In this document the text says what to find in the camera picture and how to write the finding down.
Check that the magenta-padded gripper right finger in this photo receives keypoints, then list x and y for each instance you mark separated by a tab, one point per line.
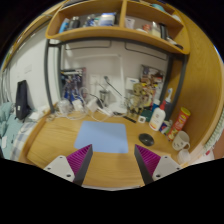
166	166

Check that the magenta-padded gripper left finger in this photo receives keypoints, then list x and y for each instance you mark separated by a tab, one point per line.
60	166

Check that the black computer mouse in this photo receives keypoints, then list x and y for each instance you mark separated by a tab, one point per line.
146	139

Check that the light blue mouse pad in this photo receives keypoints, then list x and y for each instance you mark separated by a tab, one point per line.
101	135

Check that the white cup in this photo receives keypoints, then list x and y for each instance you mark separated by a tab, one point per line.
183	156

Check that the white mug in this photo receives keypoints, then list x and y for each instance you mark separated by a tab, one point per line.
180	140

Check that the dark blue small box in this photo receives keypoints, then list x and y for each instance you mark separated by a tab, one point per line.
163	126

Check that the red chips can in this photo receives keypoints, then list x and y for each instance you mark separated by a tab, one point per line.
179	123

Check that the white red-pump lotion bottle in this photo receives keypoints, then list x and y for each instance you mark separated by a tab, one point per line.
156	118

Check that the clear plastic cup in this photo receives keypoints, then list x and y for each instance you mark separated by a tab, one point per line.
63	106

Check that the black ruler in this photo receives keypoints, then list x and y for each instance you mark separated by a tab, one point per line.
129	119

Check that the teal bedding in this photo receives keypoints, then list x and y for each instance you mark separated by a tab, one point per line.
11	130

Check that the clear white-nozzle squeeze bottle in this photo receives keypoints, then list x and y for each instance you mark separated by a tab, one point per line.
168	105

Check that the small white charger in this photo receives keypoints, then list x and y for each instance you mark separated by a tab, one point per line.
78	105

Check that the large white charger block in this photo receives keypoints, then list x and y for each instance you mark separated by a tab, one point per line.
92	105

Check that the white power strip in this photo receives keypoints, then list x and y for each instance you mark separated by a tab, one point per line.
106	111

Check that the tan robot figure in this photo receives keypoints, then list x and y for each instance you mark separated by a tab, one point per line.
136	100

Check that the black charger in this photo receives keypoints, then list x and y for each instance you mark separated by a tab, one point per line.
100	103

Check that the black bag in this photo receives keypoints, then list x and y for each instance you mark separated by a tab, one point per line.
22	100

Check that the white desk lamp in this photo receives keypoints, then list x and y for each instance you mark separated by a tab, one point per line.
118	107

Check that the steel cup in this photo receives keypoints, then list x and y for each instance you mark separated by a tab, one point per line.
104	97

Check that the robot model kit box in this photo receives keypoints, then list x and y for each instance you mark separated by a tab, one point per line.
71	83

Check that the colourful printed box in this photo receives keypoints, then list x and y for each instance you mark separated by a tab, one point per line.
151	75

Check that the wooden shelf unit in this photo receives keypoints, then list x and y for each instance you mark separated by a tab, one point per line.
100	33

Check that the white blue-label wall box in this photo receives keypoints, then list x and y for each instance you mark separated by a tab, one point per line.
132	83

